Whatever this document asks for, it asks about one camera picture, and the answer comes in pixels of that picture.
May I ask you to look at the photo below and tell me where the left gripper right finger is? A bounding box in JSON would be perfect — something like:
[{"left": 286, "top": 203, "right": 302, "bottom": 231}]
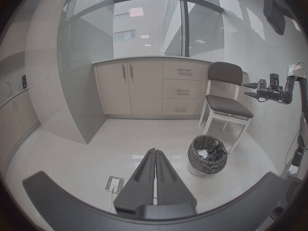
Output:
[{"left": 154, "top": 149, "right": 198, "bottom": 214}]

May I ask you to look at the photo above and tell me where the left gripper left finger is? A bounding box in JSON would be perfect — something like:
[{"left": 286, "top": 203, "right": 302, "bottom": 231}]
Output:
[{"left": 114, "top": 148, "right": 157, "bottom": 215}]

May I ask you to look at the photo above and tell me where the black plastic bag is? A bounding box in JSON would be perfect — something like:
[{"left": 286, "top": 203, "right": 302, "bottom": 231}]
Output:
[{"left": 188, "top": 134, "right": 228, "bottom": 175}]

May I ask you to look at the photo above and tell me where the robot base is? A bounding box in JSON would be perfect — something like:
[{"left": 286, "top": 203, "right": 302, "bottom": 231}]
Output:
[{"left": 269, "top": 164, "right": 308, "bottom": 226}]

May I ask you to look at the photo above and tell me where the dark grey white-legged chair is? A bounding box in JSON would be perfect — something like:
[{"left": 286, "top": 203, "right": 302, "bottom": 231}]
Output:
[{"left": 198, "top": 62, "right": 254, "bottom": 154}]

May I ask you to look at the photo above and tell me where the beige cabinet with drawers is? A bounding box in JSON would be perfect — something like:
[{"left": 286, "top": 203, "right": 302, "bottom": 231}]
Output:
[{"left": 93, "top": 56, "right": 248, "bottom": 116}]

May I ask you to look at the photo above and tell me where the window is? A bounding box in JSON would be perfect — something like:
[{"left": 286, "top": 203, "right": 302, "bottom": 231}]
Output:
[{"left": 57, "top": 0, "right": 225, "bottom": 60}]

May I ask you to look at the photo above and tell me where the curved beige counter cabinet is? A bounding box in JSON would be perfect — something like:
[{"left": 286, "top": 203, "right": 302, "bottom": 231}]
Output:
[{"left": 0, "top": 88, "right": 41, "bottom": 158}]

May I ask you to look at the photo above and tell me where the white cable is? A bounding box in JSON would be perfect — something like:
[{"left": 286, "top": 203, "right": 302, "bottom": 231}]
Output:
[{"left": 107, "top": 189, "right": 116, "bottom": 213}]

